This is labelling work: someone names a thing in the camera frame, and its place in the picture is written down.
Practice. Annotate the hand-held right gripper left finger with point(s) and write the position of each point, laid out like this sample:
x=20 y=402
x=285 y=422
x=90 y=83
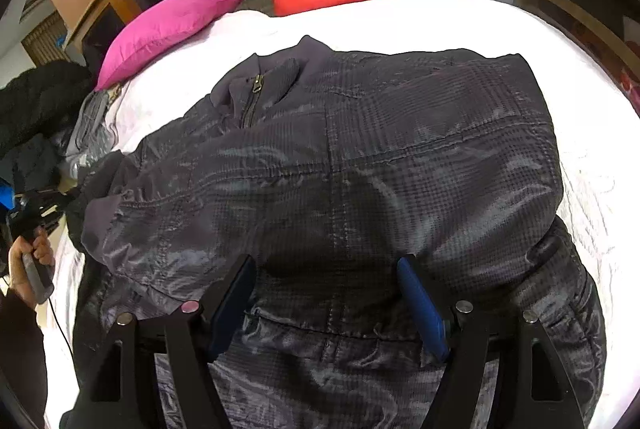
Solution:
x=234 y=300

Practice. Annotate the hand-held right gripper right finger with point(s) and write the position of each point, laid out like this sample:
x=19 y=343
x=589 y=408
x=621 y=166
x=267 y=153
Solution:
x=421 y=305

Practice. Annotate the dark grey checked jacket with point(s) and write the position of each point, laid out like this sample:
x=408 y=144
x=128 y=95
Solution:
x=350 y=159

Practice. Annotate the person's left forearm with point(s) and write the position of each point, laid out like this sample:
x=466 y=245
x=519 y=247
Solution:
x=17 y=349

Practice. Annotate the black clothes pile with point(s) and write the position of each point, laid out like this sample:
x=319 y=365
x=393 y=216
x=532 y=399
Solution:
x=40 y=99

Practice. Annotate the person's left hand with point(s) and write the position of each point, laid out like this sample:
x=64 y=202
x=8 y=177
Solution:
x=20 y=254

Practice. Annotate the grey cloth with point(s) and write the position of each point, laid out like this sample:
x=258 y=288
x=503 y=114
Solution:
x=90 y=129

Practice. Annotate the pink pillow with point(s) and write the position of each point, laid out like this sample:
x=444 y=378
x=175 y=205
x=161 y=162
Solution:
x=165 y=24

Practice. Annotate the white bed sheet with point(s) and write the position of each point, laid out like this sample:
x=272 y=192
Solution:
x=500 y=24

